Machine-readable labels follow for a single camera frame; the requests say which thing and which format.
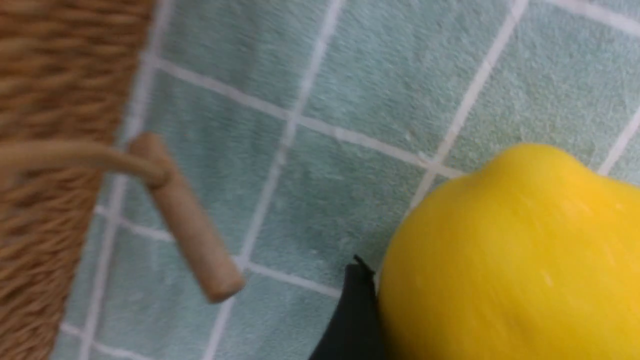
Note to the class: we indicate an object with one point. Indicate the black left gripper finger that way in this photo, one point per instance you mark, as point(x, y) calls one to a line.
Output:
point(354, 331)

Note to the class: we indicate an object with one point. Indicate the yellow lemon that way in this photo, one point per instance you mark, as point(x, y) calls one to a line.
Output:
point(532, 257)

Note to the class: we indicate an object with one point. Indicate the green checkered tablecloth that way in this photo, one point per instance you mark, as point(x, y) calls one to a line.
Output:
point(309, 128)

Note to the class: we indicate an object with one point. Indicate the woven wicker basket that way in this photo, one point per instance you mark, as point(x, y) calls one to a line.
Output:
point(66, 67)

